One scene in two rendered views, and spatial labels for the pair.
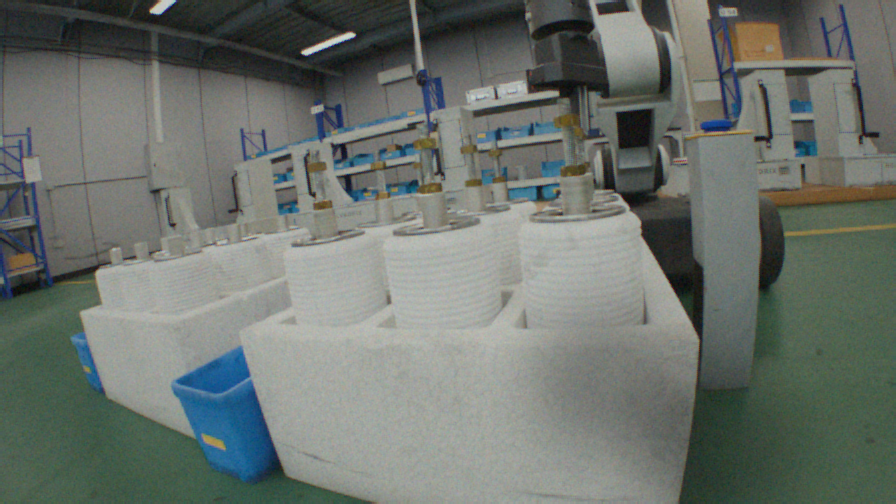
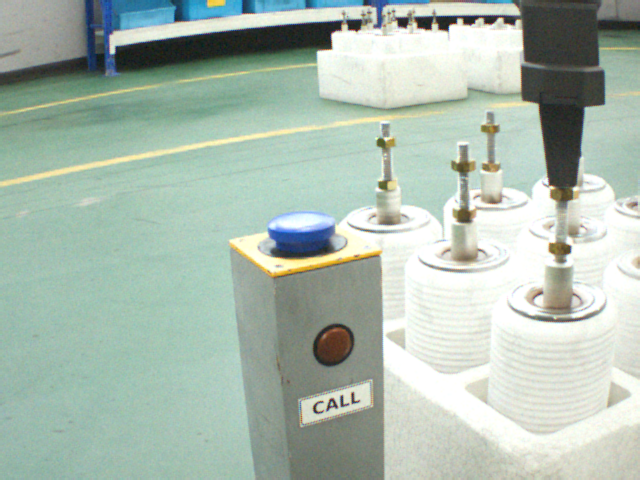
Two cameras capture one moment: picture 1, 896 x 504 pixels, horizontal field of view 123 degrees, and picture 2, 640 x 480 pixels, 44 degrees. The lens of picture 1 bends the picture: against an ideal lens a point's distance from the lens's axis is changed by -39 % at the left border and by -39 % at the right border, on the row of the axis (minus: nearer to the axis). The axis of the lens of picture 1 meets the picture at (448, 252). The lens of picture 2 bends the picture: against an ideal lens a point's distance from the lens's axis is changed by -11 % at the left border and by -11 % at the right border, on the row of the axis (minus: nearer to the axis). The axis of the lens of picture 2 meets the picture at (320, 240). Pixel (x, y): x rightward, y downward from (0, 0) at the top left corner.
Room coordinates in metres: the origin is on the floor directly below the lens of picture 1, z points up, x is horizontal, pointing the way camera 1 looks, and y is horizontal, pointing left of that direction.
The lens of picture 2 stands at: (0.75, -0.70, 0.48)
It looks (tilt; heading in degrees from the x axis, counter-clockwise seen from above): 18 degrees down; 132
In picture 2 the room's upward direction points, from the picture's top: 3 degrees counter-clockwise
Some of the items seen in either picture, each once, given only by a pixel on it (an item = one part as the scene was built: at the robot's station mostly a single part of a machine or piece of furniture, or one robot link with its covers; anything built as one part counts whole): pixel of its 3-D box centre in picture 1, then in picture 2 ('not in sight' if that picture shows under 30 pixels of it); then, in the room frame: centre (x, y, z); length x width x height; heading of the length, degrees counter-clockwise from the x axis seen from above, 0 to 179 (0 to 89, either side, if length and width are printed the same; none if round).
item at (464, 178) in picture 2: (577, 152); (464, 190); (0.40, -0.15, 0.30); 0.01 x 0.01 x 0.08
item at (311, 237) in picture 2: (716, 129); (302, 235); (0.41, -0.34, 0.32); 0.04 x 0.04 x 0.02
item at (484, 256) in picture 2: (583, 202); (464, 255); (0.40, -0.15, 0.25); 0.08 x 0.08 x 0.01
